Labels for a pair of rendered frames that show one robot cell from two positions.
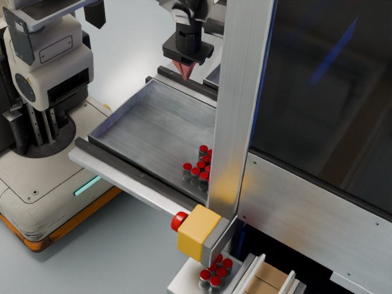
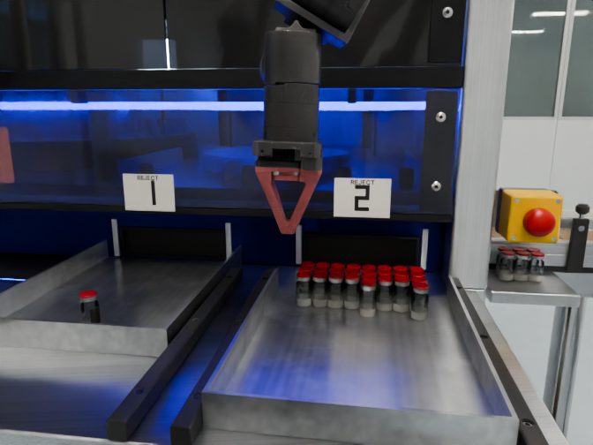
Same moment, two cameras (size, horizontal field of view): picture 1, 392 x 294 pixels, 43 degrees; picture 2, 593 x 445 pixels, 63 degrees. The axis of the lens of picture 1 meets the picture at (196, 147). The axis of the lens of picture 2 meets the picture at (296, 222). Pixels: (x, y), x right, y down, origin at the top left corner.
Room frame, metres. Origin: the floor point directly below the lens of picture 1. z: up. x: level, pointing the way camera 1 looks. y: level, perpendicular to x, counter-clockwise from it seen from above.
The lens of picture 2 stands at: (1.10, 0.50, 1.15)
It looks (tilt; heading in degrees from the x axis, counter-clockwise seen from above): 13 degrees down; 247
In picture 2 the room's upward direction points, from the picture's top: straight up
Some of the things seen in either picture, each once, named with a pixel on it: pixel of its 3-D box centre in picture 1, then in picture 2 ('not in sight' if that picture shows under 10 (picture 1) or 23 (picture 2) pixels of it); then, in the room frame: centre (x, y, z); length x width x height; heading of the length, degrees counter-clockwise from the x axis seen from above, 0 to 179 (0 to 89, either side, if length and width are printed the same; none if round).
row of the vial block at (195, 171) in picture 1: (213, 156); (360, 291); (0.77, -0.04, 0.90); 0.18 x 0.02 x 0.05; 149
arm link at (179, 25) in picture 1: (192, 16); (292, 61); (0.90, 0.02, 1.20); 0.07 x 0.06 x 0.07; 75
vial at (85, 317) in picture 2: not in sight; (90, 311); (1.12, -0.12, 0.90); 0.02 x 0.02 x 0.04
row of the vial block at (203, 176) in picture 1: (221, 160); (360, 286); (0.76, -0.06, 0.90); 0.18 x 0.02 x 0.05; 149
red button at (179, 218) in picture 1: (182, 223); (537, 222); (0.52, 0.02, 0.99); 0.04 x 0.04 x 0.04; 59
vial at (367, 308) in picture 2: (203, 154); (368, 298); (0.78, -0.02, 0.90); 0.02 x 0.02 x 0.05
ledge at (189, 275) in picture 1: (212, 283); (521, 282); (0.46, -0.05, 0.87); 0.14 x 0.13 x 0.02; 59
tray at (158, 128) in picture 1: (175, 137); (357, 332); (0.83, 0.05, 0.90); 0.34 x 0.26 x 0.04; 59
